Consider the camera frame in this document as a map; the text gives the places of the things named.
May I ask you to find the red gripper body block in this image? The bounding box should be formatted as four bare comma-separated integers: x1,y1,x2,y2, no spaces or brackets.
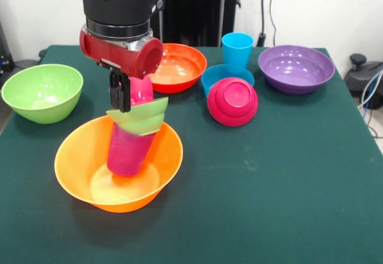
79,26,164,80

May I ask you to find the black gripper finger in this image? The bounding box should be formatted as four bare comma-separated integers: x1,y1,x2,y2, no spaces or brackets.
119,74,133,114
108,71,121,111

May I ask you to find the pink cup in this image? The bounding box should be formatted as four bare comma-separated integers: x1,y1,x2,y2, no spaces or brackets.
129,76,155,107

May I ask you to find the small green bowl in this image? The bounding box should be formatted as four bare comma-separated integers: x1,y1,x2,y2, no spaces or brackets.
106,96,169,136

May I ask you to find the purple cup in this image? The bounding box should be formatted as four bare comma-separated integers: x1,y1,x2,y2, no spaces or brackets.
107,123,157,177

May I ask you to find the large orange bowl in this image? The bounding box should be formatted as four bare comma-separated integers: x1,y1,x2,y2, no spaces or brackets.
54,116,184,214

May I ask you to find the pink bowl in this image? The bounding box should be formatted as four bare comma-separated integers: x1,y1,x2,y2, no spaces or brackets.
206,77,259,127

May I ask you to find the red bowl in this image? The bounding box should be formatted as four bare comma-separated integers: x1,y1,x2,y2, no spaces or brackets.
148,43,208,95

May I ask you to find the large green bowl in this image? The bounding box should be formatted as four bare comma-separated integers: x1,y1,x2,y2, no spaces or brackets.
1,63,84,125

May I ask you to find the blue bowl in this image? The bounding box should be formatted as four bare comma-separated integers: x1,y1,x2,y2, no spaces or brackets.
200,63,256,97

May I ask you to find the blue cup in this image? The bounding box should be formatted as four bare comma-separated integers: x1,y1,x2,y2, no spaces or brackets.
221,32,255,74

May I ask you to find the black equipment box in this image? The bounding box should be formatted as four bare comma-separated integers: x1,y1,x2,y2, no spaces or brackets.
0,21,14,73

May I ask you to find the dark green tablecloth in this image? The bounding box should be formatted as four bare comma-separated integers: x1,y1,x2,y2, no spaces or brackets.
0,44,383,264

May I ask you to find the purple bowl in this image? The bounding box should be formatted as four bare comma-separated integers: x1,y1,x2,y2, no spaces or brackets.
258,44,336,96

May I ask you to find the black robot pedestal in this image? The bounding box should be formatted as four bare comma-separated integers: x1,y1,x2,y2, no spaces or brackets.
149,0,242,48

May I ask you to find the black cable with plug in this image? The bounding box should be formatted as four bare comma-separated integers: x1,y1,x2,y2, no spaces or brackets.
257,0,268,48

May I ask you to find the thin black wall cable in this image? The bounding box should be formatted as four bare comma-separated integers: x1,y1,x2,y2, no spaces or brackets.
269,0,288,51

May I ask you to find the blue white cable bundle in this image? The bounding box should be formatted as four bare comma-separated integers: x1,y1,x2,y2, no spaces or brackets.
357,72,383,139

